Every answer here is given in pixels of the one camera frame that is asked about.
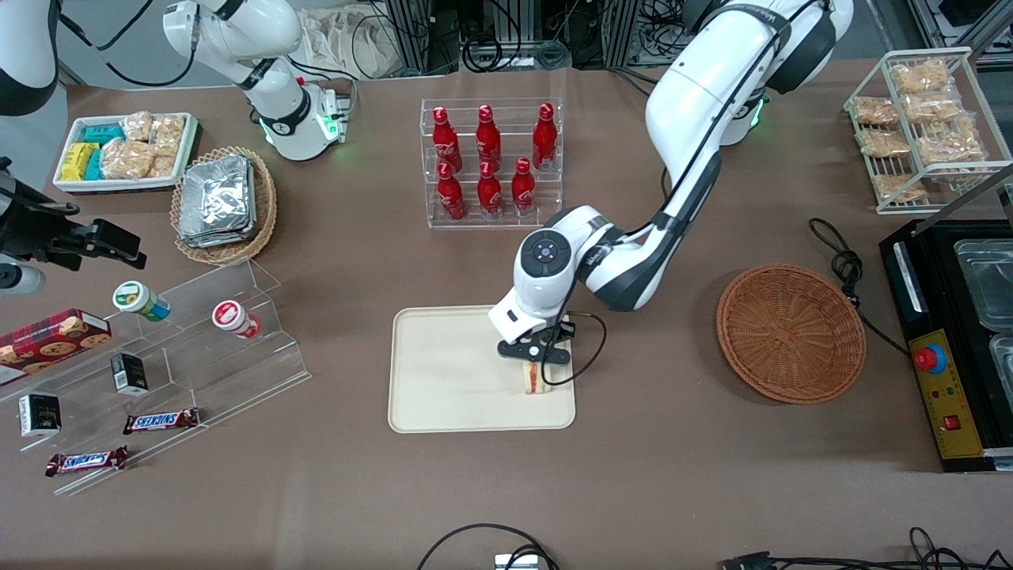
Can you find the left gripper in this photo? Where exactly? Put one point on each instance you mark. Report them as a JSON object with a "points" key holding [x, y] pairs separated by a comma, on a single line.
{"points": [[563, 332]]}

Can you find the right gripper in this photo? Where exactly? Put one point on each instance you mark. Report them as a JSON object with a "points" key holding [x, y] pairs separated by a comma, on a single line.
{"points": [[33, 230]]}

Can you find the triangular sandwich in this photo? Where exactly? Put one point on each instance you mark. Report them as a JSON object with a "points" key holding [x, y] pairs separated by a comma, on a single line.
{"points": [[532, 378]]}

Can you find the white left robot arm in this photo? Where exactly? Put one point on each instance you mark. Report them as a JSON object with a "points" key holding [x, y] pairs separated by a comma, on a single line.
{"points": [[696, 95]]}

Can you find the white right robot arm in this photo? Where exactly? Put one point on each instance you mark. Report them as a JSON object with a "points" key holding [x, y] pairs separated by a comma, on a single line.
{"points": [[269, 32]]}

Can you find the white rectangular snack tray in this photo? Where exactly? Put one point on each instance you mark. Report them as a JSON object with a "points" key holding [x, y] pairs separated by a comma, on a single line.
{"points": [[119, 185]]}

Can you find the cream plastic tray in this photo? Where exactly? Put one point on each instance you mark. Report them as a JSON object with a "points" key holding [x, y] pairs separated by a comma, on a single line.
{"points": [[443, 372]]}

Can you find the oval tan wicker basket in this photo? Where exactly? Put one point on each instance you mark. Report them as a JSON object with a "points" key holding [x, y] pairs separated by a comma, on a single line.
{"points": [[265, 206]]}

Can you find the round brown wicker basket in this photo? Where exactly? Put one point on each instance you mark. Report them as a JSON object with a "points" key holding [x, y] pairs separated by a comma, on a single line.
{"points": [[791, 332]]}

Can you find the green lid yogurt cup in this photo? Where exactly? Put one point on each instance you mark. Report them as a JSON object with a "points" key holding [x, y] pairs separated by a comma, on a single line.
{"points": [[134, 298]]}

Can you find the teal snack packet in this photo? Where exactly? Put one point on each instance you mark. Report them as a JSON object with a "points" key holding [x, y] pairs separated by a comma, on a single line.
{"points": [[94, 166], [103, 133]]}

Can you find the yellow snack packet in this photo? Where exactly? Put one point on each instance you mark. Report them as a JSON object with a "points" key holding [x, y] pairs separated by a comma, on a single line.
{"points": [[77, 161]]}

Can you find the clear bag of crackers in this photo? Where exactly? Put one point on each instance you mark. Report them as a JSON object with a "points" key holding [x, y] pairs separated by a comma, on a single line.
{"points": [[165, 162], [127, 158], [168, 129], [137, 125]]}

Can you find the red cookie box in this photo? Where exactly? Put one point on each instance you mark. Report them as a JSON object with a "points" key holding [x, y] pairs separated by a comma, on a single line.
{"points": [[47, 340]]}

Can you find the silver foil packet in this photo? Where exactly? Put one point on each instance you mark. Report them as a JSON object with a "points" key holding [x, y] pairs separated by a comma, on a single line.
{"points": [[252, 207], [214, 194]]}

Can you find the small black box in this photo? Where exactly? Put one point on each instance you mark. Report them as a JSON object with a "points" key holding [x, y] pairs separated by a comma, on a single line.
{"points": [[128, 374], [39, 416]]}

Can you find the clear acrylic bottle rack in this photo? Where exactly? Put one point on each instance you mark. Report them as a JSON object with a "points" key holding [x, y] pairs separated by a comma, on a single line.
{"points": [[506, 223]]}

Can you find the red lid yogurt cup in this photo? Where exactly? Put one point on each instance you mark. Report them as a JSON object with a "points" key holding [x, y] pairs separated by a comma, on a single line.
{"points": [[231, 317]]}

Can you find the red cola bottle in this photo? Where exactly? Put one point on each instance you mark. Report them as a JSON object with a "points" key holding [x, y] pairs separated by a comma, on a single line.
{"points": [[488, 136], [523, 190], [544, 136], [490, 194], [451, 196], [443, 138]]}

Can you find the clear acrylic stepped display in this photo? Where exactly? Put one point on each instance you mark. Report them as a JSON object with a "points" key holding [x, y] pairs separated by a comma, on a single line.
{"points": [[229, 372]]}

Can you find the brown snickers bar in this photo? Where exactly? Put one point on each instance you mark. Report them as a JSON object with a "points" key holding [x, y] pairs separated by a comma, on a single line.
{"points": [[161, 421], [85, 461]]}

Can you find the silver connector block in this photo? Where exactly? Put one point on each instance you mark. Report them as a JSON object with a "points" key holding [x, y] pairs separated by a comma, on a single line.
{"points": [[516, 562]]}

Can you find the beige canvas bag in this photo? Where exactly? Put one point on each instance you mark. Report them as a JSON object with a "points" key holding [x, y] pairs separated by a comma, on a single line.
{"points": [[348, 39]]}

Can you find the red emergency stop button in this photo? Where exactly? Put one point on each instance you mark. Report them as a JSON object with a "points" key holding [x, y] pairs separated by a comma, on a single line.
{"points": [[931, 359]]}

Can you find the clear bag of pastry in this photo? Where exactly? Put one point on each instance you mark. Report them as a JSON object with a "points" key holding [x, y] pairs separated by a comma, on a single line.
{"points": [[934, 107], [898, 187], [950, 148], [874, 111], [920, 77], [882, 142]]}

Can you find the black machine with yellow panel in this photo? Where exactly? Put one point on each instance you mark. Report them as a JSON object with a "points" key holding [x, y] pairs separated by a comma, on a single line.
{"points": [[961, 396]]}

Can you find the large clear plastic container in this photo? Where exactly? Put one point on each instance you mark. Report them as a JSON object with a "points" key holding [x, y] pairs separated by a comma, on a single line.
{"points": [[989, 281]]}

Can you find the grey metal bar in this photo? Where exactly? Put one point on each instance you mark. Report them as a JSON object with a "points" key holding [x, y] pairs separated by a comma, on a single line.
{"points": [[969, 190]]}

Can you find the small clear plastic container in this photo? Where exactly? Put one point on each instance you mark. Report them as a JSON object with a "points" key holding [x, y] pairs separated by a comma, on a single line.
{"points": [[1003, 360]]}

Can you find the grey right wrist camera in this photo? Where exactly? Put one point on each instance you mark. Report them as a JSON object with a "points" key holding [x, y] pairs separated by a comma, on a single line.
{"points": [[20, 279]]}

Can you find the aluminium frame profile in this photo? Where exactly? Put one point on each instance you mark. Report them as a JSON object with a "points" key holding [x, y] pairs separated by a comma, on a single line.
{"points": [[619, 32], [961, 28], [411, 36]]}

